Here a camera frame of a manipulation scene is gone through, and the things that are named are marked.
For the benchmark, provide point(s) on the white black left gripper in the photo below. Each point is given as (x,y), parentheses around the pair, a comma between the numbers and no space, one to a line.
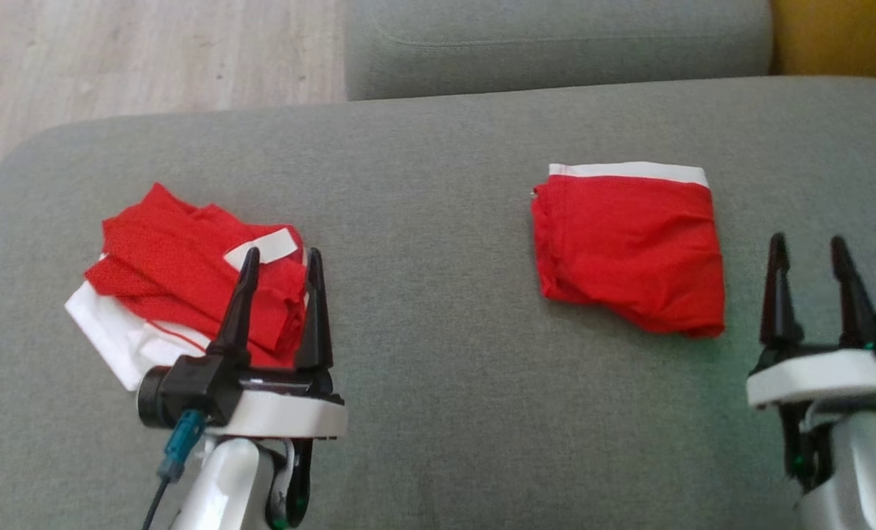
(291,416)

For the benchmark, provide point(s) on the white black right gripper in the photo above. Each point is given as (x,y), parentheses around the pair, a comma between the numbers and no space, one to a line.
(821,375)

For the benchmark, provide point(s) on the red garment white label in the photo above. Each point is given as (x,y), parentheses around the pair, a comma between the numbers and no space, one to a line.
(165,250)

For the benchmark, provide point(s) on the red garment white waistband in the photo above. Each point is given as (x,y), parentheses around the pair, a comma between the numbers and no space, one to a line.
(629,250)

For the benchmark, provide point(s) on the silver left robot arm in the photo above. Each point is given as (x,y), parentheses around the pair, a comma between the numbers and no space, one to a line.
(224,486)

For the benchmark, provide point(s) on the large grey sofa ottoman cushion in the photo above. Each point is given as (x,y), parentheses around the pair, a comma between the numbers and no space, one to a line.
(445,294)

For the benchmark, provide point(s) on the wide yellow sofa back cushion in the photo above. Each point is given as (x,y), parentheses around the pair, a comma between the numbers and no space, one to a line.
(843,37)

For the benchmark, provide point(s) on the long grey sofa seat cushion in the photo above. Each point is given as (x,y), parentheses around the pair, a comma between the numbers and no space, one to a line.
(556,44)

